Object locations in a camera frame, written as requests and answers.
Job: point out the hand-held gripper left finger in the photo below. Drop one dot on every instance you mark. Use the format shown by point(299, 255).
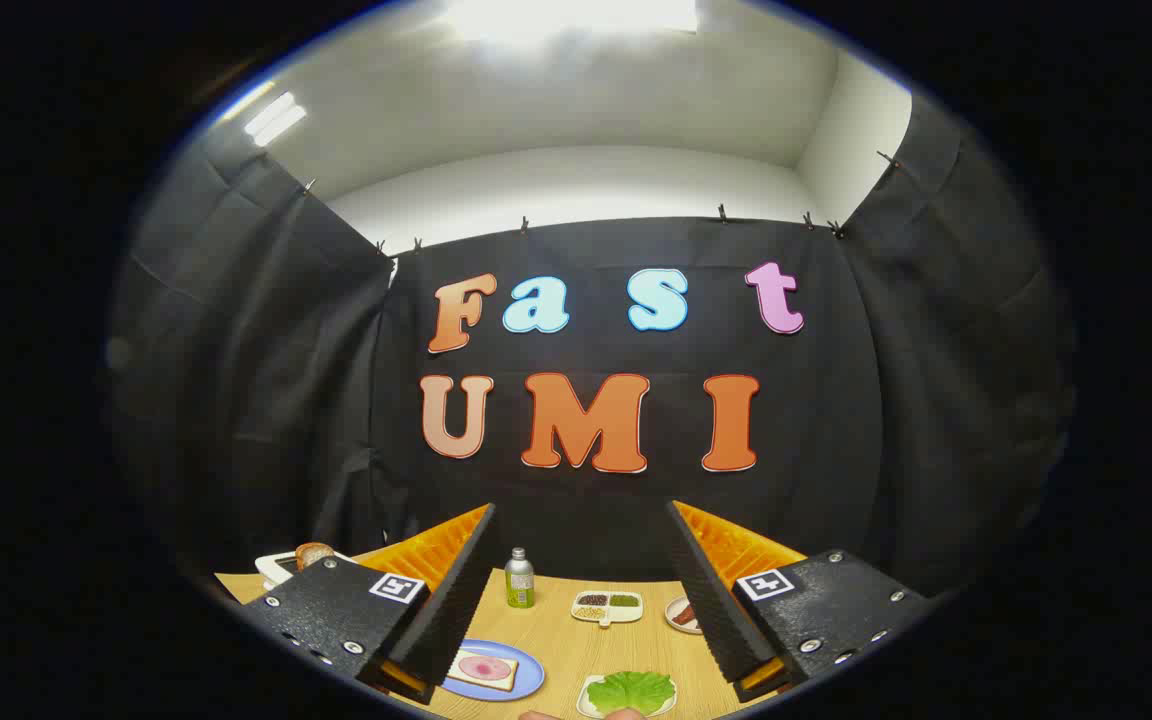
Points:
point(456, 610)

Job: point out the blue round plate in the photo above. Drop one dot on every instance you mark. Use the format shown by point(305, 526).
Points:
point(526, 670)

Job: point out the large ceiling light panel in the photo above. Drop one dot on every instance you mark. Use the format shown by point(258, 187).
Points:
point(576, 18)

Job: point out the white toaster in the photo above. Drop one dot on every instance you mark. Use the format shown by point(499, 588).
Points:
point(271, 567)

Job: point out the pile of green beans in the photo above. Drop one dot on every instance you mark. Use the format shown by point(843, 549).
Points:
point(624, 600)

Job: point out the white oval plate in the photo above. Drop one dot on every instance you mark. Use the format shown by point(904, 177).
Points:
point(673, 608)

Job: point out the metal bottle with green label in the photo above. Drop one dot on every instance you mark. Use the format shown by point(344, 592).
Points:
point(519, 585)

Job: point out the green lettuce leaf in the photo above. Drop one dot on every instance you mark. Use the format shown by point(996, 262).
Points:
point(631, 692)

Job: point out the pile of dark red beans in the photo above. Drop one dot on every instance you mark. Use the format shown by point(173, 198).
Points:
point(592, 600)

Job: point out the pink ham slice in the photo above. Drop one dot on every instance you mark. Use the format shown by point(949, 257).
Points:
point(484, 667)

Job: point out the plain bread slice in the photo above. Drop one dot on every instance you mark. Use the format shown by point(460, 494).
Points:
point(314, 553)

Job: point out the row of black cloth clips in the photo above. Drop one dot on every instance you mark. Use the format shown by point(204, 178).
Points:
point(722, 213)

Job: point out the black backdrop cloth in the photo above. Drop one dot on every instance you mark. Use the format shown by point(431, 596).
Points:
point(836, 400)

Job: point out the toast slice with ham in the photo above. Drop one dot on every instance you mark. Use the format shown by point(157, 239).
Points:
point(455, 678)

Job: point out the small ceiling light panel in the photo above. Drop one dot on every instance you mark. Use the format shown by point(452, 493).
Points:
point(274, 118)

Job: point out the pile of yellow soybeans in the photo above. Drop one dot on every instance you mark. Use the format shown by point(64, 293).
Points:
point(590, 612)

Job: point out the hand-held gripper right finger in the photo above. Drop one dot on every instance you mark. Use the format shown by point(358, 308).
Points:
point(711, 610)

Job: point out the brown meat slice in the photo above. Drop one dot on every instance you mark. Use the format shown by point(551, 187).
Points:
point(685, 614)

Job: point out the white divided dish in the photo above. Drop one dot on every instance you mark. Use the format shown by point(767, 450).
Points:
point(626, 614)

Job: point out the white square plate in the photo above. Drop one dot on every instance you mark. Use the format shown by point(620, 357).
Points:
point(586, 700)

